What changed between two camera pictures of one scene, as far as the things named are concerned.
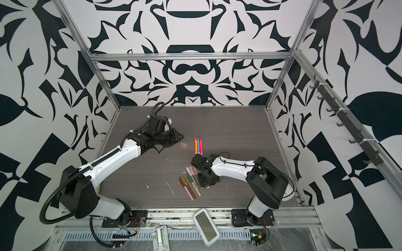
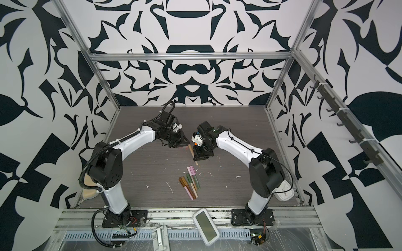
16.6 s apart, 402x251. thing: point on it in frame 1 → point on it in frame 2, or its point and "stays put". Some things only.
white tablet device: [208, 230] stays put
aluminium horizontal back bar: [189, 56] stays put
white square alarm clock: [288, 191] stays put
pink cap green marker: [193, 174] stays put
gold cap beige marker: [196, 170] → [192, 153]
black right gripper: [202, 183] → [198, 155]
